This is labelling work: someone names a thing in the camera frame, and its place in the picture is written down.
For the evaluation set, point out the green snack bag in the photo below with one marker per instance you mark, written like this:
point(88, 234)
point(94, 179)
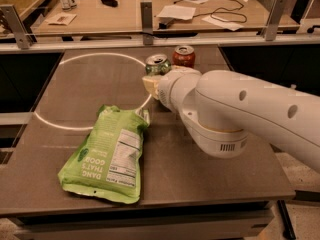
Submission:
point(106, 164)

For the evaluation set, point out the black computer mouse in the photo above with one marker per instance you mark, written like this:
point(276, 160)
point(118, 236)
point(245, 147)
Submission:
point(110, 3)

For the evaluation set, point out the right metal bracket post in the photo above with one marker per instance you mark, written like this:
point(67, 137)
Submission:
point(269, 32)

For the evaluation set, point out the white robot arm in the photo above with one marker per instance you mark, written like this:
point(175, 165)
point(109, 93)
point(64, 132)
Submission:
point(221, 108)

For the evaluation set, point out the small paper card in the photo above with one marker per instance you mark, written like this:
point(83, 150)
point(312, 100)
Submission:
point(61, 19)

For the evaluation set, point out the green soda can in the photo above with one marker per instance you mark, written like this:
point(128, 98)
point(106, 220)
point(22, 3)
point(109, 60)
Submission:
point(157, 64)

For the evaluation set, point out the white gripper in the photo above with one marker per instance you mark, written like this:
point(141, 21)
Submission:
point(165, 88)

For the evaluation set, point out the left metal bracket post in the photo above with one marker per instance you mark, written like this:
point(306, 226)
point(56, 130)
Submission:
point(23, 40)

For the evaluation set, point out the metal bracket post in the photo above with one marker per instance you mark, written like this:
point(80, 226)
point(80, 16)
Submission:
point(147, 22)
point(269, 32)
point(23, 40)

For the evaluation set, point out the white paper sheet centre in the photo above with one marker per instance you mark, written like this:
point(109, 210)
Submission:
point(177, 12)

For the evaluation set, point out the white paper sheet right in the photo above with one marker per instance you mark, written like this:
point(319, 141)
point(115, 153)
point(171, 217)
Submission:
point(220, 23)

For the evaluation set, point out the middle metal bracket post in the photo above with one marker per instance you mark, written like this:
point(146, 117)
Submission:
point(147, 22)

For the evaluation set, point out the orange-red coke can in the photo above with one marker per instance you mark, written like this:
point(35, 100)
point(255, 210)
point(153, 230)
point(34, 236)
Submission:
point(184, 55)

